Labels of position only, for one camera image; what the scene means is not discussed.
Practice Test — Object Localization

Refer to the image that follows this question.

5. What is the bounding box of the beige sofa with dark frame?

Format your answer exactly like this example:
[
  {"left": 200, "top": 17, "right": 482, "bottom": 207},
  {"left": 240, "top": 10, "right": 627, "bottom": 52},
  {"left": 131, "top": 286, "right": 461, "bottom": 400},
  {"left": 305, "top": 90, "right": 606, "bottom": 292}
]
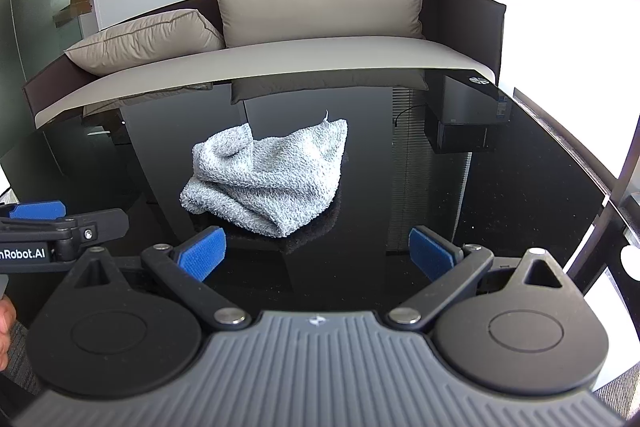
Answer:
[{"left": 22, "top": 0, "right": 507, "bottom": 130}]

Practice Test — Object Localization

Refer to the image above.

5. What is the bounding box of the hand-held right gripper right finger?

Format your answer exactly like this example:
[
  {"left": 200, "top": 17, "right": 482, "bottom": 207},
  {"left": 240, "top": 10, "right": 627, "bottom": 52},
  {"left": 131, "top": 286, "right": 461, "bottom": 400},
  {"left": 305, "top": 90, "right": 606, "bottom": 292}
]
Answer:
[{"left": 385, "top": 226, "right": 578, "bottom": 330}]

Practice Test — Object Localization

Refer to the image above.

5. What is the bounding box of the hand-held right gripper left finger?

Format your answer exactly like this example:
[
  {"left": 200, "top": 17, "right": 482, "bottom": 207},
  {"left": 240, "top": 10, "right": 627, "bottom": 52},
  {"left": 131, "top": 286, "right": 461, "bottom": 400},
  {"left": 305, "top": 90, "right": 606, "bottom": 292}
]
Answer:
[{"left": 65, "top": 227, "right": 252, "bottom": 332}]

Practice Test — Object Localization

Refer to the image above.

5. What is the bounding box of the person's left hand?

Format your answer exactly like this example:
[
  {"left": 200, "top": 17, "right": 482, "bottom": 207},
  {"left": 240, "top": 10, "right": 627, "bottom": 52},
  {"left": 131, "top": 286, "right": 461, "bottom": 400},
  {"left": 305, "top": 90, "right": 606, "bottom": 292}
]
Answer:
[{"left": 0, "top": 296, "right": 18, "bottom": 370}]

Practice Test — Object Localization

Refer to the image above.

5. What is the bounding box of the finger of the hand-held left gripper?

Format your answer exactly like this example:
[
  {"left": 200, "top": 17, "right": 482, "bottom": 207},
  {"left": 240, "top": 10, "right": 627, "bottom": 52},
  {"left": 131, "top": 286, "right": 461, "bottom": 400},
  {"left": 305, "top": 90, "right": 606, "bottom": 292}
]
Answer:
[
  {"left": 0, "top": 201, "right": 67, "bottom": 222},
  {"left": 0, "top": 208, "right": 130, "bottom": 258}
]

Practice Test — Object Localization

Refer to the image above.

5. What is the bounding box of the small beige cushion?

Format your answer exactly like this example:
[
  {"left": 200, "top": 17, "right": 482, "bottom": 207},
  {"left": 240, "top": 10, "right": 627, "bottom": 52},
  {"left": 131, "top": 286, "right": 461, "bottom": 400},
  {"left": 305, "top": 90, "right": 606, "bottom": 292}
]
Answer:
[{"left": 64, "top": 9, "right": 225, "bottom": 76}]

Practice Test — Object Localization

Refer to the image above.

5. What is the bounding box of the grey towel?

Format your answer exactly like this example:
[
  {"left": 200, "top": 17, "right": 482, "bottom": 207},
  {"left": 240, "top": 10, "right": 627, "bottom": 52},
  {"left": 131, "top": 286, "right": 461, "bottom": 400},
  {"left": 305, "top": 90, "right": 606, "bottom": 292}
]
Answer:
[{"left": 180, "top": 109, "right": 349, "bottom": 239}]

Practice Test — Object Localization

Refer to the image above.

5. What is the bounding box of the large beige cushion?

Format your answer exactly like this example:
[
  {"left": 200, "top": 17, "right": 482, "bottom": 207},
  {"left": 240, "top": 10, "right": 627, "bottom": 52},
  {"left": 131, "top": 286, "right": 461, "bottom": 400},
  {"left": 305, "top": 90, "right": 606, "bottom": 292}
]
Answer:
[{"left": 208, "top": 0, "right": 427, "bottom": 49}]

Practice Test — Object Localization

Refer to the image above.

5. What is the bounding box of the dark window frame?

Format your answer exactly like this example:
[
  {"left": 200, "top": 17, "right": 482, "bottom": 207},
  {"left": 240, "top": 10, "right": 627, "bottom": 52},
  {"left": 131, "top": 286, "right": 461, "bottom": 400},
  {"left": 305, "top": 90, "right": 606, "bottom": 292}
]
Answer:
[{"left": 602, "top": 122, "right": 640, "bottom": 268}]

